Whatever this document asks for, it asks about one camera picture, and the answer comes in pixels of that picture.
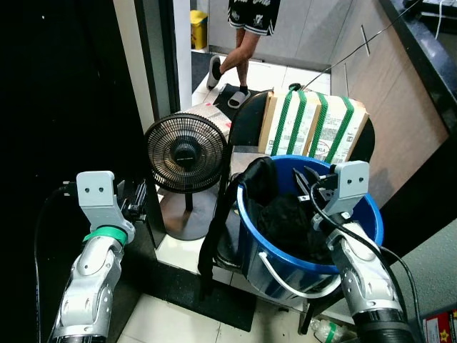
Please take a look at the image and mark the black clothes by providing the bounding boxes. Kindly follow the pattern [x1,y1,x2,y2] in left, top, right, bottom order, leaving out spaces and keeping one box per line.
[244,156,338,267]

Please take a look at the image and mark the black round fan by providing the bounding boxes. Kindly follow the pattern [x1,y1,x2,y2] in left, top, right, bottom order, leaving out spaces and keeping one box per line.
[144,112,230,241]

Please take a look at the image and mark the black chair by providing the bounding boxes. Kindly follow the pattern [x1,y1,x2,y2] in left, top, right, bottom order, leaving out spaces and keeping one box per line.
[227,89,377,166]

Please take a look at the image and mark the blue plastic bucket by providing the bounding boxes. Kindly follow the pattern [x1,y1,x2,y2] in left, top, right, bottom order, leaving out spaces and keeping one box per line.
[236,154,385,298]

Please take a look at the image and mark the plain cardboard box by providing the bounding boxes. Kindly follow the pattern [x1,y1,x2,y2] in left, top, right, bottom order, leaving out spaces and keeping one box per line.
[180,101,238,141]

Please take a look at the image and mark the wooden cabinet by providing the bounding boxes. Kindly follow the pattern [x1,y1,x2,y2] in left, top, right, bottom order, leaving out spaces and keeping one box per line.
[323,0,449,209]

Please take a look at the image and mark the clear plastic bottle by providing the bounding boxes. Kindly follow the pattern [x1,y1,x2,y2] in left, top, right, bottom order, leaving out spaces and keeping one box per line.
[310,319,359,343]

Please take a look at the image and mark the person in black shorts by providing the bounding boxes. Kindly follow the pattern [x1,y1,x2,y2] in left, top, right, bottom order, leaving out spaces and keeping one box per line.
[206,0,281,108]

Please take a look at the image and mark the red label grey appliance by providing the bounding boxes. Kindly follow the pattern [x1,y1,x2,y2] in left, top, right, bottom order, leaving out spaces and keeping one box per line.
[420,306,457,343]

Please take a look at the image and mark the yellow bin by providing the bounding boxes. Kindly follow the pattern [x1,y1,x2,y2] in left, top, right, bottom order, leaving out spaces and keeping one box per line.
[190,9,209,51]

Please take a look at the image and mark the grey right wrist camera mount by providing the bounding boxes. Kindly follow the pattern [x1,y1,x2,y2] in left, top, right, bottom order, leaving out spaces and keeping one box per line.
[324,161,371,216]

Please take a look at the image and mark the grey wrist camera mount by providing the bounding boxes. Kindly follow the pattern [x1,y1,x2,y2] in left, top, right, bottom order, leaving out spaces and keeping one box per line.
[76,170,137,235]
[324,161,371,216]

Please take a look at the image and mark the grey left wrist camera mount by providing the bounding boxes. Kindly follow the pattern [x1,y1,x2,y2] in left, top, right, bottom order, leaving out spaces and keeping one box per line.
[76,170,137,235]

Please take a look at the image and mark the green strapped cardboard box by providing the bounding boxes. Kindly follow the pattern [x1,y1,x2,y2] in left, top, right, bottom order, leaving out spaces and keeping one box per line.
[258,86,371,164]

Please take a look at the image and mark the black hanging strap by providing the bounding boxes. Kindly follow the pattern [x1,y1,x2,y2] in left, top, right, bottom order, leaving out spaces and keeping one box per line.
[197,170,246,298]

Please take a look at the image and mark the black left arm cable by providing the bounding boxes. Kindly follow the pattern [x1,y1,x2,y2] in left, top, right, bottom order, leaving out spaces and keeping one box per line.
[33,183,78,322]

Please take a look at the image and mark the white bucket handle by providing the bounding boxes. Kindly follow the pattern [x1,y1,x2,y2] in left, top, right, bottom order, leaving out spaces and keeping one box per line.
[257,250,343,300]

